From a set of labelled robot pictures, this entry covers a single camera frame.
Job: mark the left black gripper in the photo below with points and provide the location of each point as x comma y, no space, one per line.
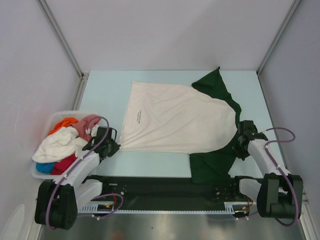
115,148

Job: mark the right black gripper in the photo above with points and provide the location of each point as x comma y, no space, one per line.
238,153

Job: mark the white green raglan t-shirt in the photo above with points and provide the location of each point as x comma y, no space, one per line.
200,120

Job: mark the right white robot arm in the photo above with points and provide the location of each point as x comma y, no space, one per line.
279,193

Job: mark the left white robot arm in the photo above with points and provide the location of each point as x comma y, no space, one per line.
60,199

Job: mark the pink t-shirt in basket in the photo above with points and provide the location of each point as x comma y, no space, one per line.
85,124

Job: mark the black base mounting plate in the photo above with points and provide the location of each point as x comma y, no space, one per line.
166,193

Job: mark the white t-shirt in basket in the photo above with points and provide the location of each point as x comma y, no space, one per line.
59,145

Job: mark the orange t-shirt in basket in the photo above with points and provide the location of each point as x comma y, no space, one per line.
66,122

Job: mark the red t-shirt in basket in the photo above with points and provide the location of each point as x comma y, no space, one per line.
61,166

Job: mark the blue t-shirt in basket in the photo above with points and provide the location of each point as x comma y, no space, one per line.
45,168

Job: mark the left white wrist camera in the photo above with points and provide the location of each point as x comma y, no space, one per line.
92,132

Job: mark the white slotted cable duct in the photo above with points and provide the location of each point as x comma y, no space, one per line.
95,208

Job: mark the left aluminium frame post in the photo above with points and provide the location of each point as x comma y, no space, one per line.
82,76

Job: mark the aluminium frame post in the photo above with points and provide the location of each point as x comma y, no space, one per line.
82,76
279,35

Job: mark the right aluminium frame post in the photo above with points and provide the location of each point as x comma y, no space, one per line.
279,35

